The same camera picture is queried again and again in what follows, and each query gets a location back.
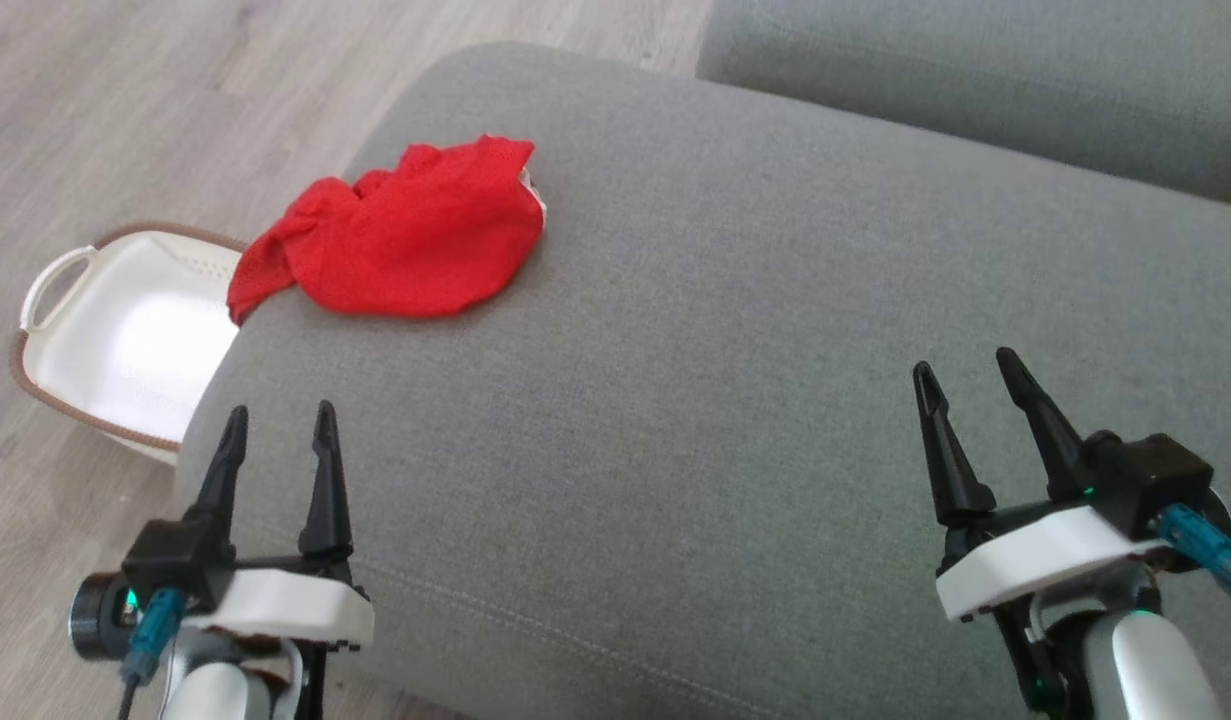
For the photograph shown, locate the grey fabric sofa seat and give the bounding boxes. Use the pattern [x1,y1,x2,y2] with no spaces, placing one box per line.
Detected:
[173,40,1231,720]

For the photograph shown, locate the white laundry basket brown rim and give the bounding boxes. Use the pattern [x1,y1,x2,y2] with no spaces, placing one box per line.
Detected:
[11,221,249,467]

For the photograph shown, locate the red shorts with white stripe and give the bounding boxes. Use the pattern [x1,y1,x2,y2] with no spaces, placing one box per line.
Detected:
[225,134,549,327]

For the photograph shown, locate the black cable with blue plug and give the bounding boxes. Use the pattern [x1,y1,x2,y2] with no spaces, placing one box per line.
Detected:
[1154,502,1231,602]
[117,587,189,720]

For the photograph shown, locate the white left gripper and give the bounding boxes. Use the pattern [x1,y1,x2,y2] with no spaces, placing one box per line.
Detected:
[179,400,377,653]

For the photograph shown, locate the grey sofa back cushion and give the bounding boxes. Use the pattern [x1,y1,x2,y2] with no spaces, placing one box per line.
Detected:
[694,0,1231,212]

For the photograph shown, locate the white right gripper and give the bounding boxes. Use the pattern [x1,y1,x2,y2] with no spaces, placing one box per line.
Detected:
[911,346,1168,625]

